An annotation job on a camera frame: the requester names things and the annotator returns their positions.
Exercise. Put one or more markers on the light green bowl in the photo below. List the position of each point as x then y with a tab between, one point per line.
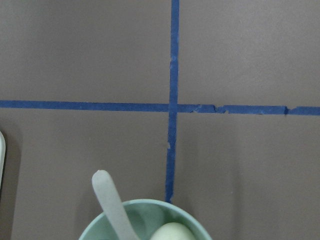
145	216

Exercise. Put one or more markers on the beige plastic spoon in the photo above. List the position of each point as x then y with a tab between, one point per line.
112	206

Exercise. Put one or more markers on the white bear serving tray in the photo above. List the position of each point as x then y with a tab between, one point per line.
2	155

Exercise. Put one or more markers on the white steamed bun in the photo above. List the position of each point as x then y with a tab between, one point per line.
173	231

